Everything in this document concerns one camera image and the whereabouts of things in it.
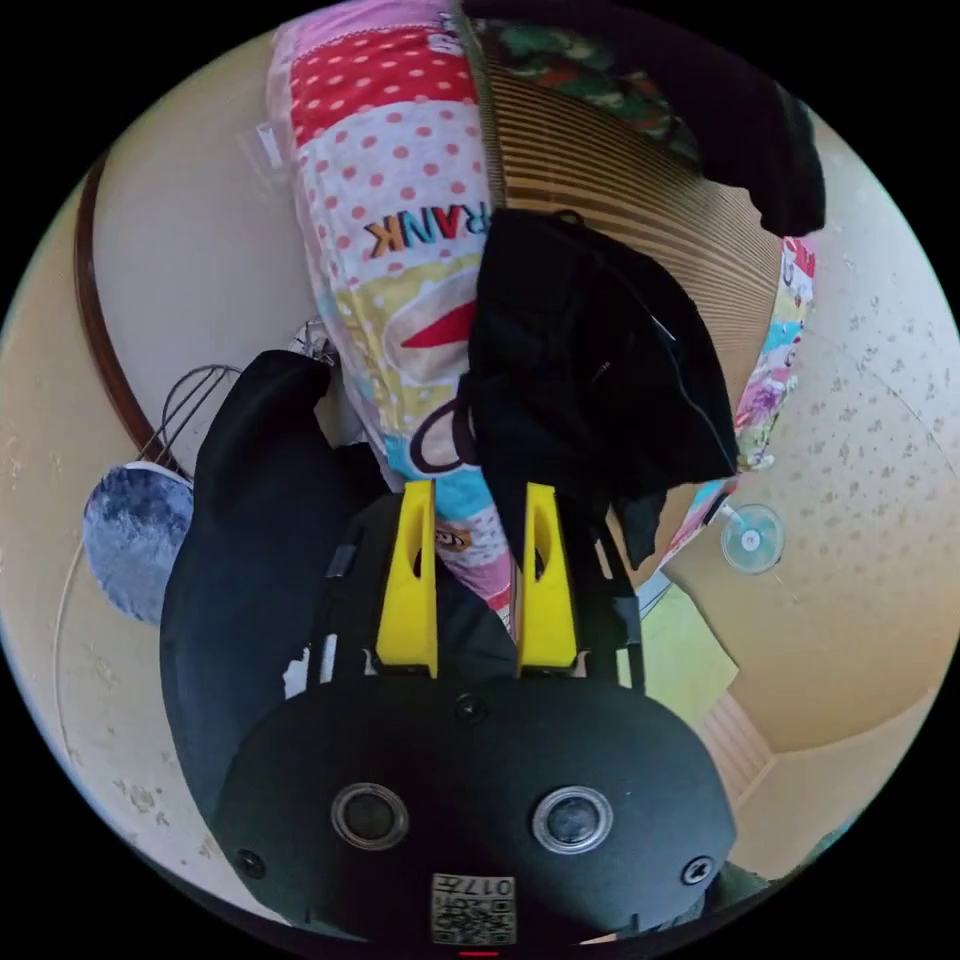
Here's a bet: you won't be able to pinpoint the black pants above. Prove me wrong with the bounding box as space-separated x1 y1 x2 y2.
457 209 741 571

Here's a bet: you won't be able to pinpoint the person's body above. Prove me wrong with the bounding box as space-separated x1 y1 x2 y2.
159 348 519 834

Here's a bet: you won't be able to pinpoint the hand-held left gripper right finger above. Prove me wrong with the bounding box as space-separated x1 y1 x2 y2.
516 482 578 674

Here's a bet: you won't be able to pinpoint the blue-grey fuzzy round stool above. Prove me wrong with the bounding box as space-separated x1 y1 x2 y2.
81 363 243 626

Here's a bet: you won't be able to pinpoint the pile of clothes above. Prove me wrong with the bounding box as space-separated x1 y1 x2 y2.
458 0 828 238

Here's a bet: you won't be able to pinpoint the small white fan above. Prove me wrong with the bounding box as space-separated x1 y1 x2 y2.
718 500 787 577

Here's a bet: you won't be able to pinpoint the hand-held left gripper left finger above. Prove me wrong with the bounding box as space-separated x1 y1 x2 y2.
374 479 439 670

